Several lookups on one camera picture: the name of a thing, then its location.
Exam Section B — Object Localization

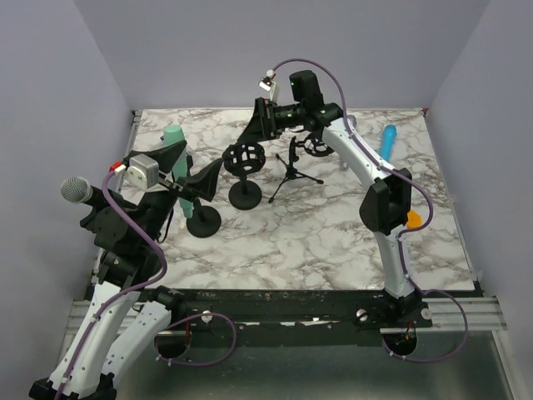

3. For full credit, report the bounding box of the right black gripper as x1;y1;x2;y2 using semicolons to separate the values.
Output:
237;98;304;146

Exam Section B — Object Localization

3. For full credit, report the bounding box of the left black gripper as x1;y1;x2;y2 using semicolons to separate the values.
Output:
139;140;222;244

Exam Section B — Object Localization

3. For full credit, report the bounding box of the black round-base shock mount stand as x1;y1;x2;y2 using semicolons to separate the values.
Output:
222;142;266;211

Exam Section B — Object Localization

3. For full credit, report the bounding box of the grey microphone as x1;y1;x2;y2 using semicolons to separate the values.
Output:
340;115;358;172

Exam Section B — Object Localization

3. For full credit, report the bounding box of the blue microphone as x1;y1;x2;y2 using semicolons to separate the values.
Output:
379;124;397;162

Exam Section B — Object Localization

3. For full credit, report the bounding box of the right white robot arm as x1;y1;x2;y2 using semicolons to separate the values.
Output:
222;70;421;327

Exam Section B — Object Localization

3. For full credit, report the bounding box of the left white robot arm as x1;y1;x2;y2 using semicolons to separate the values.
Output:
29;140;222;399

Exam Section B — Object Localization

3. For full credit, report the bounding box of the teal microphone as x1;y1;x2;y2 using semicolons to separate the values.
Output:
162;125;193;219

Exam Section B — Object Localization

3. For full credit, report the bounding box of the black round-base clip stand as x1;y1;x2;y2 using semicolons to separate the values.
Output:
186;199;222;238

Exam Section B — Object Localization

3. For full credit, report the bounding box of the black microphone silver grille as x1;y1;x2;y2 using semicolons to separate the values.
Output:
60;177;97;205

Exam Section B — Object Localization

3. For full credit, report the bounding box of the orange tape measure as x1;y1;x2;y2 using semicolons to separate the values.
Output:
406;210;423;229

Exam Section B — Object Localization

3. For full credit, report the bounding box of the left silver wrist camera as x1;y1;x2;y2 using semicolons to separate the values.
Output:
110;153;159;192

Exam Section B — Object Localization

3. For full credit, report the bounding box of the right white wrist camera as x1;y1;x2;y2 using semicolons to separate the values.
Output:
259;69;280;103

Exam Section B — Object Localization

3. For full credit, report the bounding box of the black tripod shock mount stand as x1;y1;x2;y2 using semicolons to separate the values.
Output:
268;133;334;203

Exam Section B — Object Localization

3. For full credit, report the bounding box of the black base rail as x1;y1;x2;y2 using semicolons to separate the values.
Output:
124;287;434;349

